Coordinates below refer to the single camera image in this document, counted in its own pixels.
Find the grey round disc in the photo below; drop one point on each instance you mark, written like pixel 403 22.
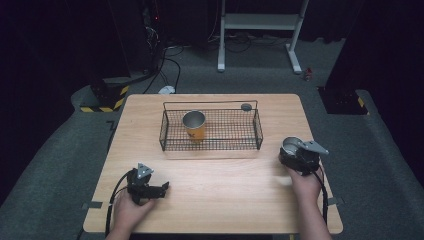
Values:
pixel 246 107

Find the orange metal cup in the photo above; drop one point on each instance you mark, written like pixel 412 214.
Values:
pixel 195 126

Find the person's right hand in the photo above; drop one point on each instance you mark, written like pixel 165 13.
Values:
pixel 306 186

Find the person's left hand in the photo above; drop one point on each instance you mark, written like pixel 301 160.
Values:
pixel 131 213

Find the white metal stand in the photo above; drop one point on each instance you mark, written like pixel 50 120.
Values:
pixel 260 21

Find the dark computer tower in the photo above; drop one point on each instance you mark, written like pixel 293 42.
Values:
pixel 136 33

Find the white power adapter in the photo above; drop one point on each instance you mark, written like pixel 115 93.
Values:
pixel 166 89

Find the brown metal cup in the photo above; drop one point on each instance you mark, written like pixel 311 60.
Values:
pixel 291 145

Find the small red floor item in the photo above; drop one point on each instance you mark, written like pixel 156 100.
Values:
pixel 308 74

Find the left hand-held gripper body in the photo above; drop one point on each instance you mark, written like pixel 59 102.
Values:
pixel 140 186

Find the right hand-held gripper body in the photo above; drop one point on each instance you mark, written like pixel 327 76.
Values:
pixel 306 160

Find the black yellow striped stand base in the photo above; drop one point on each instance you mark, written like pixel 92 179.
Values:
pixel 106 96
pixel 343 101

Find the grey tape piece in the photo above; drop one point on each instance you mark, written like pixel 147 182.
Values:
pixel 92 205
pixel 335 201

